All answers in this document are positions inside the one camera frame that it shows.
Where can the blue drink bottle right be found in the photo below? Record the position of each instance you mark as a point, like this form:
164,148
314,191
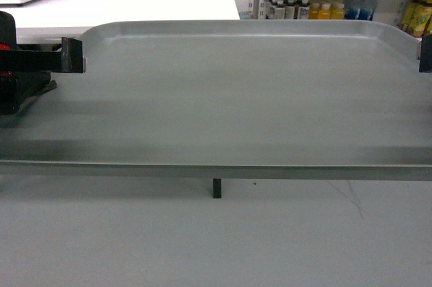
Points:
367,10

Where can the blue drink bottle left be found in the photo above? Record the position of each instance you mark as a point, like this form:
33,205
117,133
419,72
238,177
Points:
353,8

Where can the dark tea bottle middle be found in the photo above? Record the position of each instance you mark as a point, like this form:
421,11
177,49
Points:
290,12

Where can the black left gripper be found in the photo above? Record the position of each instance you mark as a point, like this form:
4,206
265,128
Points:
27,77

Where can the dark tea bottle left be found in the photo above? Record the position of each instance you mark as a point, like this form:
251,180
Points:
279,10

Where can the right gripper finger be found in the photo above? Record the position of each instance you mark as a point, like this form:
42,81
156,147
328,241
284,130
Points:
425,54

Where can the black table leg right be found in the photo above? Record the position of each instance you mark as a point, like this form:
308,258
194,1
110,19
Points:
217,188

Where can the grey silver tray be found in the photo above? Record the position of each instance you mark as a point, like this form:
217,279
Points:
311,99

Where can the blue drink bottle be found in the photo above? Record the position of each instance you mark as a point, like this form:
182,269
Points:
353,8
367,10

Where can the orange juice bottle back left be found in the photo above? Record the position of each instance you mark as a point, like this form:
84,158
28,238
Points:
314,11

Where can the dark tea bottle blue label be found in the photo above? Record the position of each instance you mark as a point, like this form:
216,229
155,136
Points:
303,10

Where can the orange juice bottle front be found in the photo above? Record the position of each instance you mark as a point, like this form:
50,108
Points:
324,12

